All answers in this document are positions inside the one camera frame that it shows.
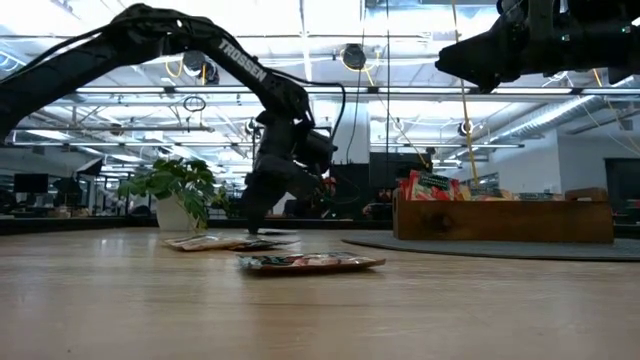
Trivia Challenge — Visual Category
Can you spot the grey round woven mat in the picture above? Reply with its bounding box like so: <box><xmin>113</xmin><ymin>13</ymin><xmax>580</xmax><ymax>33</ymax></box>
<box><xmin>341</xmin><ymin>229</ymin><xmax>640</xmax><ymax>262</ymax></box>

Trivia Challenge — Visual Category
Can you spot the black ceiling cable reel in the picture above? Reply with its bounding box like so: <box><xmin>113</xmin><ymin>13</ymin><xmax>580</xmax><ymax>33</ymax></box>
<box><xmin>341</xmin><ymin>43</ymin><xmax>368</xmax><ymax>72</ymax></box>
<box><xmin>180</xmin><ymin>49</ymin><xmax>220</xmax><ymax>86</ymax></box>

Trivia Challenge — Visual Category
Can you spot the long yellow cable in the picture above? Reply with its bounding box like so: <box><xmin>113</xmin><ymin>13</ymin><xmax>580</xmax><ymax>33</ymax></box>
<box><xmin>449</xmin><ymin>0</ymin><xmax>482</xmax><ymax>189</ymax></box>

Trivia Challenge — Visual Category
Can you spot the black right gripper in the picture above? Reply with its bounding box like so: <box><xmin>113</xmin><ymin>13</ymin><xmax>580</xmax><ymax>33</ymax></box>
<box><xmin>434</xmin><ymin>0</ymin><xmax>569</xmax><ymax>95</ymax></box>

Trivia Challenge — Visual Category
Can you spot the wooden three-compartment tray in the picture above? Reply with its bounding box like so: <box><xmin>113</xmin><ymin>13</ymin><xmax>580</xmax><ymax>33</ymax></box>
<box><xmin>392</xmin><ymin>187</ymin><xmax>615</xmax><ymax>245</ymax></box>

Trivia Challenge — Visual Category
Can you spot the green plant in white pot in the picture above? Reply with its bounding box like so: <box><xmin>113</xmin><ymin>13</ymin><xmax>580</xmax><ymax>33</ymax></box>
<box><xmin>118</xmin><ymin>158</ymin><xmax>232</xmax><ymax>234</ymax></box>

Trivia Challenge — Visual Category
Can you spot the black computer monitor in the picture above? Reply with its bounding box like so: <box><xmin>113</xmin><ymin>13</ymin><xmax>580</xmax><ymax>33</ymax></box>
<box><xmin>13</xmin><ymin>173</ymin><xmax>50</xmax><ymax>196</ymax></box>
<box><xmin>368</xmin><ymin>152</ymin><xmax>435</xmax><ymax>191</ymax></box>

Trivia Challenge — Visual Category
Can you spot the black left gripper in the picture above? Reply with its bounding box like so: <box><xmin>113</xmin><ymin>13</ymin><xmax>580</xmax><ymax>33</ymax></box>
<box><xmin>242</xmin><ymin>109</ymin><xmax>326</xmax><ymax>236</ymax></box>

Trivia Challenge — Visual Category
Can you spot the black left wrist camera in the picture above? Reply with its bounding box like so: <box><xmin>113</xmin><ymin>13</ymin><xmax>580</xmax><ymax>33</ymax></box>
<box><xmin>304</xmin><ymin>128</ymin><xmax>340</xmax><ymax>176</ymax></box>

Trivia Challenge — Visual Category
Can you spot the silver ribbed air duct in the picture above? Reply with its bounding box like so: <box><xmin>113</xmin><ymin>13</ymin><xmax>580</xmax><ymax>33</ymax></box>
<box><xmin>509</xmin><ymin>92</ymin><xmax>640</xmax><ymax>142</ymax></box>

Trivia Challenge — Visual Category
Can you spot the red strawberry tea sachet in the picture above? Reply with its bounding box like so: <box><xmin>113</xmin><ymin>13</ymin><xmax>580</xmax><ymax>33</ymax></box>
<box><xmin>398</xmin><ymin>169</ymin><xmax>464</xmax><ymax>202</ymax></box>

